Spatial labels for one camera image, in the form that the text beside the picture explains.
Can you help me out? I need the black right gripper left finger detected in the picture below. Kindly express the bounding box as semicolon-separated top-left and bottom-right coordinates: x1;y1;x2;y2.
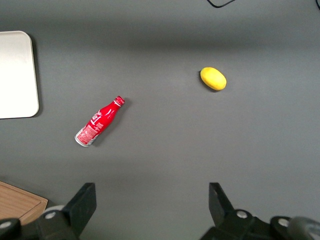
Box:
37;182;97;240

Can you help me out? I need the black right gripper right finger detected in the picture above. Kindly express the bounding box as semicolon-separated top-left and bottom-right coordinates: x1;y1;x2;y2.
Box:
201;182;256;240

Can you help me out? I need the white rectangular tray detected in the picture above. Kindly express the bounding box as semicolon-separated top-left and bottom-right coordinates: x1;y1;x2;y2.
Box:
0;30;40;120

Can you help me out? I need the wooden two-drawer cabinet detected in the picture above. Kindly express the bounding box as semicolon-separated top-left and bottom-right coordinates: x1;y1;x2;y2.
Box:
0;181;49;226

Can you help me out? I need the red cola bottle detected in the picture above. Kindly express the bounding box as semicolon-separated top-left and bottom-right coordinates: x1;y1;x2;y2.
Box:
74;95;126;148

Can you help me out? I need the yellow lemon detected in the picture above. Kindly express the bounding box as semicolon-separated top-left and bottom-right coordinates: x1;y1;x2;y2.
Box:
199;66;228;91

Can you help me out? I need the black looped table cable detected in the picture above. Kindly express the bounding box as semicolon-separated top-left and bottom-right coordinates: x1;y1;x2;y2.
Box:
206;0;236;9

